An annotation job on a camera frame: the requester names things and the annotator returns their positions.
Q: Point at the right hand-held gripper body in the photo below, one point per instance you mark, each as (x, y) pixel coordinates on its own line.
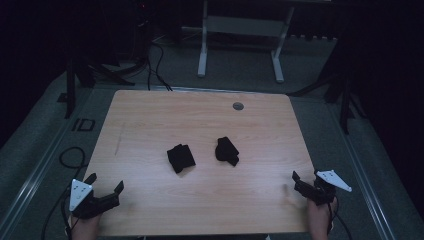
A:
(320, 192)

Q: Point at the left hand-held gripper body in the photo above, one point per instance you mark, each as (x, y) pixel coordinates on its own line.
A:
(80, 194)

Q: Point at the black cloth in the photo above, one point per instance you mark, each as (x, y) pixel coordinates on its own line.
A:
(180, 158)
(226, 151)

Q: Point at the person's right hand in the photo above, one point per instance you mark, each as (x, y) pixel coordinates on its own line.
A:
(318, 218)

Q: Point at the person's left hand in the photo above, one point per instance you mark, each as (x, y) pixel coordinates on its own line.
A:
(85, 228)

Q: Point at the black metal stand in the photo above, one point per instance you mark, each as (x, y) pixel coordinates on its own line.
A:
(70, 88)
(345, 100)

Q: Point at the grey round table grommet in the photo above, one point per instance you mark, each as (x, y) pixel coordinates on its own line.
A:
(238, 106)

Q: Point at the white metal desk frame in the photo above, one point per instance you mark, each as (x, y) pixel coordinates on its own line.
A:
(245, 26)

